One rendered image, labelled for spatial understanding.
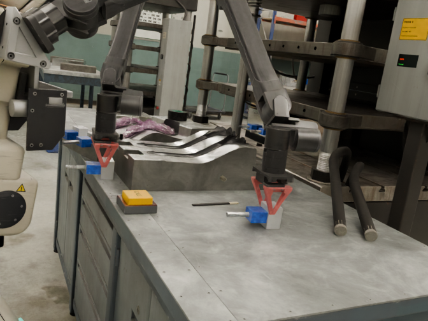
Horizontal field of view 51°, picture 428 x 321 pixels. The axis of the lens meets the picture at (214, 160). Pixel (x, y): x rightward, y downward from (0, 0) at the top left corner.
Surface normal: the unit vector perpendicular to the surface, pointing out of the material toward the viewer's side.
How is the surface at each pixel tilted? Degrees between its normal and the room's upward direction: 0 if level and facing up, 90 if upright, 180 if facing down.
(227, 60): 90
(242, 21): 57
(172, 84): 90
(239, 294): 0
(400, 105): 90
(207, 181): 90
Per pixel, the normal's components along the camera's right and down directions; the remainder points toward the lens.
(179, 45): 0.38, 0.25
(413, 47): -0.90, -0.02
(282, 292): 0.13, -0.97
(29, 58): 0.66, 0.25
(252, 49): 0.17, -0.33
